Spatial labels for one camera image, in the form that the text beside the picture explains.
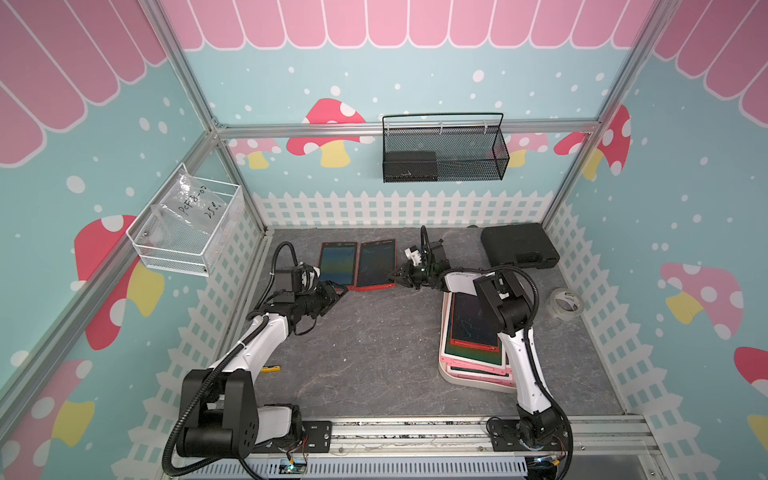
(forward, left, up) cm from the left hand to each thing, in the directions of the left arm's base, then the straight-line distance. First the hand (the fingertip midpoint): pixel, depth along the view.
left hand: (345, 296), depth 86 cm
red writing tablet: (+23, -7, -13) cm, 27 cm away
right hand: (+14, -12, -9) cm, 21 cm away
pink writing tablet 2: (-20, -44, -8) cm, 49 cm away
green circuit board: (-40, +10, -15) cm, 44 cm away
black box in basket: (+32, -18, +22) cm, 43 cm away
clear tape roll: (+6, -71, -11) cm, 72 cm away
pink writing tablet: (-13, -37, -10) cm, 40 cm away
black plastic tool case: (+25, -62, -5) cm, 67 cm away
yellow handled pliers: (-17, +21, -12) cm, 30 cm away
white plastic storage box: (-2, -32, +11) cm, 34 cm away
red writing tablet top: (+22, +6, -13) cm, 27 cm away
